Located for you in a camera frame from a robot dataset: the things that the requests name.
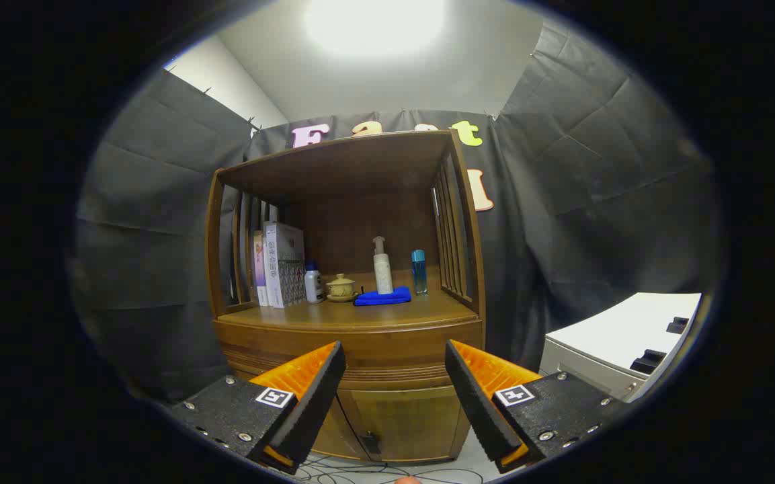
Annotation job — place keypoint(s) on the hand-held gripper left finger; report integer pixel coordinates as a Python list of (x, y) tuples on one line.
[(313, 403)]

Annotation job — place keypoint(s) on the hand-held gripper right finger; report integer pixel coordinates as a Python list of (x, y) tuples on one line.
[(478, 403)]

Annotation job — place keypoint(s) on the brown wooden drawer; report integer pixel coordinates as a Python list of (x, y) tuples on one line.
[(394, 346)]

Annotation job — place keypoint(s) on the wooden cabinet door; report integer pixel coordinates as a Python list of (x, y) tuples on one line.
[(407, 423), (337, 433)]

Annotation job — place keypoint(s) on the wooden countertop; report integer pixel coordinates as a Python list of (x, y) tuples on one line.
[(387, 314)]

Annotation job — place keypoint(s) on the white drawer cabinet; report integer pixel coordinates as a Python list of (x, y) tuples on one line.
[(616, 329)]

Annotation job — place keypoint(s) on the brown wooden cabinet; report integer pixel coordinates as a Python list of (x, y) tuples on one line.
[(360, 168)]

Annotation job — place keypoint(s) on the white bottle blue cap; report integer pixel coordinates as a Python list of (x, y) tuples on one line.
[(313, 286)]

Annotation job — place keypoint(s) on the yellow lidded teacup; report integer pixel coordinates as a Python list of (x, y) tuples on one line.
[(341, 288)]

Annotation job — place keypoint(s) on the blue folded cloth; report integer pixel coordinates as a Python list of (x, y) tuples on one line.
[(382, 298)]

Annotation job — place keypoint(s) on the white patterned thick book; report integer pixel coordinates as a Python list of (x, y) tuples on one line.
[(286, 269)]

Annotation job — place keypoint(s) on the clear blue bottle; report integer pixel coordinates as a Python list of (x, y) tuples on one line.
[(419, 272)]

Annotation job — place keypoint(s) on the thin purple book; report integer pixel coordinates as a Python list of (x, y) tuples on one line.
[(259, 269)]

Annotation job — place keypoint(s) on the white pump bottle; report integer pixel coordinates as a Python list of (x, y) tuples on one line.
[(383, 272)]

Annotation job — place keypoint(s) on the black backdrop cloth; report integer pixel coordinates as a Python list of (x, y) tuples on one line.
[(595, 202)]

